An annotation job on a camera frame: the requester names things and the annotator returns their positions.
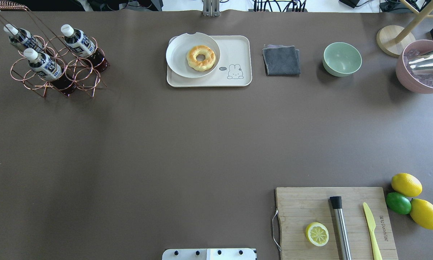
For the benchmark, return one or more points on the tea bottle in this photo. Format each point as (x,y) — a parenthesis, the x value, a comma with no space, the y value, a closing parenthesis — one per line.
(84,48)
(48,69)
(22,39)

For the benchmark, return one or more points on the cream rabbit serving tray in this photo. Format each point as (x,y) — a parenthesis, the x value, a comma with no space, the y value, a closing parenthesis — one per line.
(234,67)

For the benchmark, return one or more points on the white round plate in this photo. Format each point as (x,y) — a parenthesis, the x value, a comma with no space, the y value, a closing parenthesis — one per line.
(179,47)

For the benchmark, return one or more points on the folded grey cloth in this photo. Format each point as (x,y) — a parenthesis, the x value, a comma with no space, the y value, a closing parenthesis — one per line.
(281,60)

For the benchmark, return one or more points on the bamboo cutting board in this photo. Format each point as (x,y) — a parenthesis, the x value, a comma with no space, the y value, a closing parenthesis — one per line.
(299,206)

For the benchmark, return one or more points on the steel muddler black tip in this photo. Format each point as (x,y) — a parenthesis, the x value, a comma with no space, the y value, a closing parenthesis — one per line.
(339,216)

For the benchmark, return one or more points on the mint green bowl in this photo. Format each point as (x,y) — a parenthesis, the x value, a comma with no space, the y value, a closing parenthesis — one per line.
(341,59)

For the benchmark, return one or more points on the halved lemon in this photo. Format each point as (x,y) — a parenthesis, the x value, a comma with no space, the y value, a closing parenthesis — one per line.
(317,234)

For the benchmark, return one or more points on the green lime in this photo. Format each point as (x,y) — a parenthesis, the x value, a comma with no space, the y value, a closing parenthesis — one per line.
(398,203)

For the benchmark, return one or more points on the upper whole lemon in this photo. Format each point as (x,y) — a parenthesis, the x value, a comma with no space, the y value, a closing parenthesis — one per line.
(406,184)

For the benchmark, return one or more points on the whole lemon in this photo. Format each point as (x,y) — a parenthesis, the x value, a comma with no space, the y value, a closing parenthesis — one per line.
(406,184)
(422,213)

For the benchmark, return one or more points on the yellow plastic knife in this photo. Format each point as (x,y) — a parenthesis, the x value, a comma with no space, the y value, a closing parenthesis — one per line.
(371,227)

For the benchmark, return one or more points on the pink ice bowl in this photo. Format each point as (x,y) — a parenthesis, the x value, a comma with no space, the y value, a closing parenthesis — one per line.
(413,82)

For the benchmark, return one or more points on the lower whole lemon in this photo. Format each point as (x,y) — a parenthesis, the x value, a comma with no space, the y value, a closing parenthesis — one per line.
(422,213)

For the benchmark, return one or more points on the steel ice scoop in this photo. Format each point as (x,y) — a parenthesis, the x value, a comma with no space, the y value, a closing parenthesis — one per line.
(422,64)

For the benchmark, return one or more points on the glazed ring donut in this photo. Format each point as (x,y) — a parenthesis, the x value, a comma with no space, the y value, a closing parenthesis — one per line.
(201,58)

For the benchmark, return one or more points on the aluminium frame post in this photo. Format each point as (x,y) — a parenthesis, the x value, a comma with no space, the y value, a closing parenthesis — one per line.
(211,8)

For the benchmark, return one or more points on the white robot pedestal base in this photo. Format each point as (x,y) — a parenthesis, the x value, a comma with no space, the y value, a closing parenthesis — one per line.
(210,254)

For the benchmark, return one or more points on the copper wire bottle rack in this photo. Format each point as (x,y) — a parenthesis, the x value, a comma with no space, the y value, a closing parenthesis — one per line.
(86,79)

